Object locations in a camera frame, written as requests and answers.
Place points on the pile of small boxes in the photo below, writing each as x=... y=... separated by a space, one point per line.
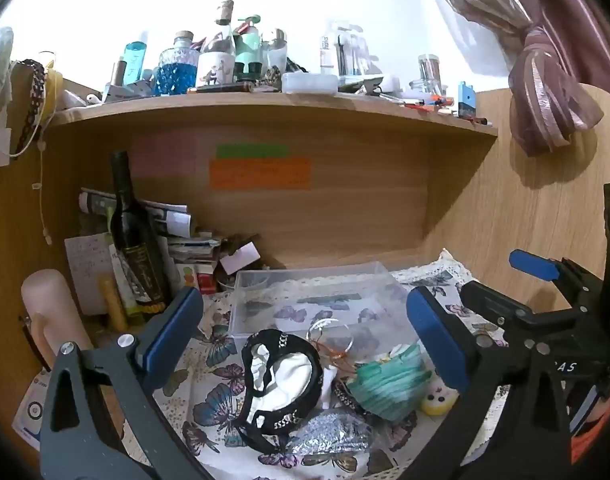
x=200 y=260

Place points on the black lace white headband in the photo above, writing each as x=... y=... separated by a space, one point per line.
x=280 y=385

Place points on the pink sticky note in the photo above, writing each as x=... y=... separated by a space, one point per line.
x=165 y=156

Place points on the clear plastic box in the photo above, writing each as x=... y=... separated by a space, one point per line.
x=305 y=285

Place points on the wooden shelf board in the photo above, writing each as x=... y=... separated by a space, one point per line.
x=285 y=110

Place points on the white handwritten note sheet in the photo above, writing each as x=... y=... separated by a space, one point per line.
x=87 y=270

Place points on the orange sticky note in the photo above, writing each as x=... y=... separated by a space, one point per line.
x=260 y=174

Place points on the yellow candle stick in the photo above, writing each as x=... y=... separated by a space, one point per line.
x=114 y=305

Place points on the black lace hairband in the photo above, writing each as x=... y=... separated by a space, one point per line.
x=34 y=100

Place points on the stack of rolled papers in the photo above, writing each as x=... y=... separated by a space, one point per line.
x=170 y=215

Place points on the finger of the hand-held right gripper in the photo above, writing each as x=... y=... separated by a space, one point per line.
x=532 y=264
x=490 y=302

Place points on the pink cylinder candle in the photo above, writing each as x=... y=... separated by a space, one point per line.
x=50 y=305

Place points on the dark wine bottle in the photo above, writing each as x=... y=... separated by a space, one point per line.
x=135 y=250

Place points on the white paper tag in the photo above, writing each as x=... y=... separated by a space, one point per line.
x=0 y=147

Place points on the clear illustrated bottle with cork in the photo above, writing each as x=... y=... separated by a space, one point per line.
x=216 y=60

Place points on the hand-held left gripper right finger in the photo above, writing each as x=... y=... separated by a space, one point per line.
x=435 y=340

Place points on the green sticky note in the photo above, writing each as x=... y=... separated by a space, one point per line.
x=252 y=150

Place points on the blue crystal bottle with cork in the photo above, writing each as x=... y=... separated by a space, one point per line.
x=174 y=72

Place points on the blue small box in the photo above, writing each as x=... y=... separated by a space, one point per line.
x=466 y=100

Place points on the light blue bottle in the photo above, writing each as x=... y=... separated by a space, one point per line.
x=134 y=62

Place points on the glass jar with pens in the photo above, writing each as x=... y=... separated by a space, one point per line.
x=427 y=72

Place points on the yellow plush hair clip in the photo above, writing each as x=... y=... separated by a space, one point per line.
x=437 y=399

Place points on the white tube bottle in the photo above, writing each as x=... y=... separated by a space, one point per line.
x=326 y=55

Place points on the pink striped curtain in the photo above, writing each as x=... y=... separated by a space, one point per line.
x=550 y=45

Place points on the white plastic container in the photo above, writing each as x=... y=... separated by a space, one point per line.
x=310 y=83

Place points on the clear glass bottle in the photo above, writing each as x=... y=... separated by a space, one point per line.
x=276 y=52

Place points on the green scrunchie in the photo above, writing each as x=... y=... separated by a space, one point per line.
x=390 y=382

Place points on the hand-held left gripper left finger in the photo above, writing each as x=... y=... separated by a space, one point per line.
x=177 y=327

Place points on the clear acrylic organizer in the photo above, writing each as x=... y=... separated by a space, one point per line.
x=352 y=52

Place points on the brown pen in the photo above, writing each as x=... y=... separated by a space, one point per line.
x=220 y=88

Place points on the butterfly print tablecloth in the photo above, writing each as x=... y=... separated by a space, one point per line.
x=210 y=410

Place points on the mint green pump bottle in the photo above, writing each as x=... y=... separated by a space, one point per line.
x=247 y=47

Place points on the white packet with round print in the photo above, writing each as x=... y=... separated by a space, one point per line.
x=32 y=410

